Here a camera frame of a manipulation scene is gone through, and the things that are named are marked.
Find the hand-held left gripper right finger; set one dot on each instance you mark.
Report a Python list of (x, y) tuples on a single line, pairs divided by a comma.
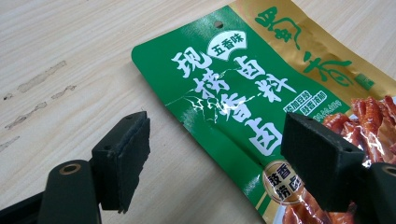
[(320, 161)]

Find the green and gold seasoning packet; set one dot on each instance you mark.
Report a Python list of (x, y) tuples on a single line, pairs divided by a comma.
[(230, 93)]

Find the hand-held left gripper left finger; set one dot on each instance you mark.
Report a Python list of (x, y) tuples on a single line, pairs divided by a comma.
[(121, 161)]

